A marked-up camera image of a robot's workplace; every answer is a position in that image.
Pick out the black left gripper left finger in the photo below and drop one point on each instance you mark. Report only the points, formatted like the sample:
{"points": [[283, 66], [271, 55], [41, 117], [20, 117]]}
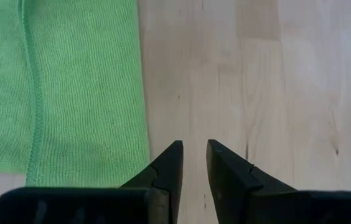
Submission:
{"points": [[166, 168]]}

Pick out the green microfiber towel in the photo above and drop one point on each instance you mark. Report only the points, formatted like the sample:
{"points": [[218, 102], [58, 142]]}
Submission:
{"points": [[69, 93]]}

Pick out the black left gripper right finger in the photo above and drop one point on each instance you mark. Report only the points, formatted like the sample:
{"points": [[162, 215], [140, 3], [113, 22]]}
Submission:
{"points": [[228, 180]]}

